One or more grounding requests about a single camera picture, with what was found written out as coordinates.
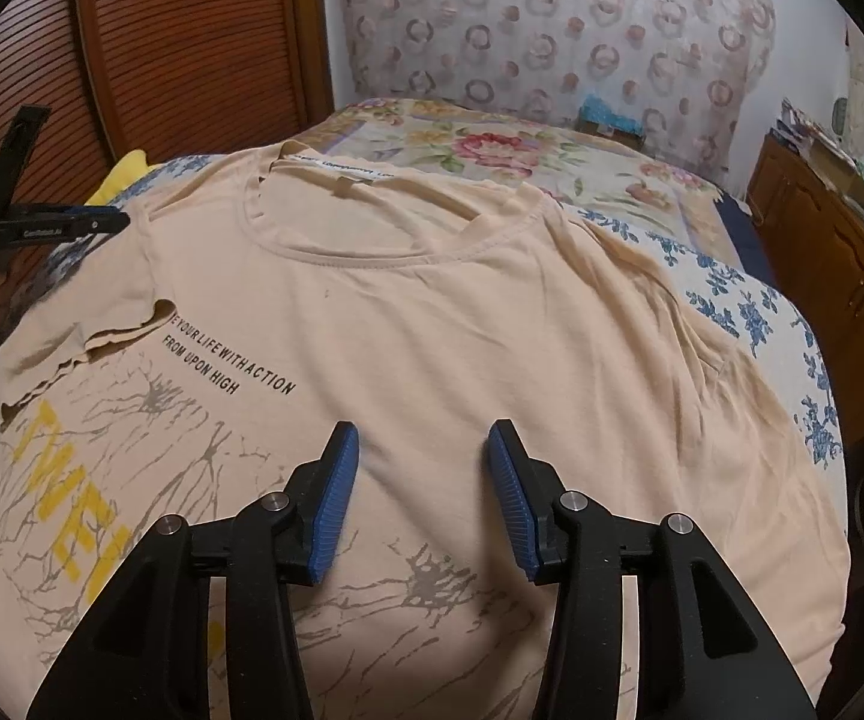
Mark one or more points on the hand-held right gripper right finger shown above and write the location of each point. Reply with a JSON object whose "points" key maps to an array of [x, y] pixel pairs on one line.
{"points": [[513, 499]]}

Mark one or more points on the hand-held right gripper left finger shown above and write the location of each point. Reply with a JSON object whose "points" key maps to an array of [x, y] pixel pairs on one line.
{"points": [[336, 499]]}

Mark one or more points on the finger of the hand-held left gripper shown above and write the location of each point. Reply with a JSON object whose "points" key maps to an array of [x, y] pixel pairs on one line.
{"points": [[57, 228], [16, 161]]}

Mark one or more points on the beige printed t-shirt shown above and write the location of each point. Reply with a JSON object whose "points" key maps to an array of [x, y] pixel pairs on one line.
{"points": [[439, 300]]}

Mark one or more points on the person's left hand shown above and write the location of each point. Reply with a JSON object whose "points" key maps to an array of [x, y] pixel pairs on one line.
{"points": [[3, 289]]}

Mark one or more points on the yellow plush toy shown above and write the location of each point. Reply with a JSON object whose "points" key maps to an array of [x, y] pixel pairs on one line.
{"points": [[126, 172]]}

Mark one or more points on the wooden louvered wardrobe door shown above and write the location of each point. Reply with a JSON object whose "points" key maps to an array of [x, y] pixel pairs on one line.
{"points": [[177, 52]]}

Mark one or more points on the blue floral blanket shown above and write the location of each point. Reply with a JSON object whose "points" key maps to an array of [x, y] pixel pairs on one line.
{"points": [[762, 300]]}

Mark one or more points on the pink floral bedsheet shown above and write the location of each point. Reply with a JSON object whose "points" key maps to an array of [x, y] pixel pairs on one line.
{"points": [[492, 150]]}

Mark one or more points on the wooden cabinet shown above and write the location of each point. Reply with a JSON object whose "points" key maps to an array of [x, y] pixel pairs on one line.
{"points": [[814, 232]]}

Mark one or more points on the circle patterned lace curtain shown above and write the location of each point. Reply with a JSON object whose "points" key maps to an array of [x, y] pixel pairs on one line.
{"points": [[552, 30]]}

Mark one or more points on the cabinet top clutter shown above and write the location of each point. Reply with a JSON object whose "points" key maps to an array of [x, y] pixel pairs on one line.
{"points": [[852, 172]]}

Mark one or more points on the small round desk fan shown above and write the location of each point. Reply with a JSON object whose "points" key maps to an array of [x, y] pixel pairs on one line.
{"points": [[840, 118]]}

